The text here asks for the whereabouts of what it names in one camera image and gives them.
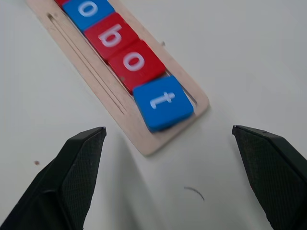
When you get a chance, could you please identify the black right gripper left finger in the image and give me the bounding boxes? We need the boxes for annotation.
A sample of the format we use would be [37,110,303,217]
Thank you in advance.
[0,126,107,230]

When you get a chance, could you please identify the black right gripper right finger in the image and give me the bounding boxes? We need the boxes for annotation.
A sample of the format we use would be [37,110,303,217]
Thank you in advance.
[231,125,307,230]

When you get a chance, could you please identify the blue letter t block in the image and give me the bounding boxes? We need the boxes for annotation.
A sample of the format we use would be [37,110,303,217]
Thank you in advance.
[133,75,194,133]

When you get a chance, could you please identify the red letter o block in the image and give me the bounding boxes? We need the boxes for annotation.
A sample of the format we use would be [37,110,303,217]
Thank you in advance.
[107,39,166,95]

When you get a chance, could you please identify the red letter b block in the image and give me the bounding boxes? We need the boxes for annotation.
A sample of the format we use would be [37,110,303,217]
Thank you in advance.
[83,12,140,64]

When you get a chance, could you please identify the wooden letter tray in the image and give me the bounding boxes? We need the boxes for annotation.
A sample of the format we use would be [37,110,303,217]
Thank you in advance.
[25,0,210,157]

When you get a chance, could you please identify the blue letter o block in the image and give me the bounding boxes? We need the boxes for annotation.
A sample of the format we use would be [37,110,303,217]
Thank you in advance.
[62,0,116,33]

